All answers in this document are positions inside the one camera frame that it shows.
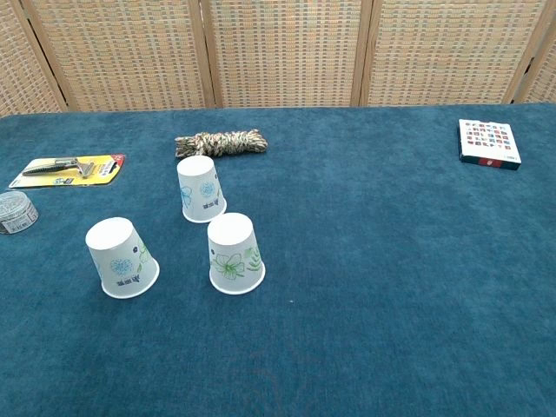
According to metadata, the braided rope bundle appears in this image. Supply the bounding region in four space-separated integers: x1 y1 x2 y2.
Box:
174 128 268 159

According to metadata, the blue table cloth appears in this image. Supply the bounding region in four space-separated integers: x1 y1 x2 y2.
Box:
0 103 556 417

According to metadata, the razor in yellow blister pack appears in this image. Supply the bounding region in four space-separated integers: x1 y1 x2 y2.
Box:
8 153 127 190

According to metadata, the white floral paper cup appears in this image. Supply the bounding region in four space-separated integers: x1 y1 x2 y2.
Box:
84 216 161 301
206 212 267 296
175 155 228 224

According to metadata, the woven folding screen panel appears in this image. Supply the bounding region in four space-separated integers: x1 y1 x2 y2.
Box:
513 36 556 105
19 0 217 113
198 0 374 109
358 0 556 108
0 0 70 117

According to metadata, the playing card box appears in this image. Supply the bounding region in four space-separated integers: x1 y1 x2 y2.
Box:
458 118 522 171

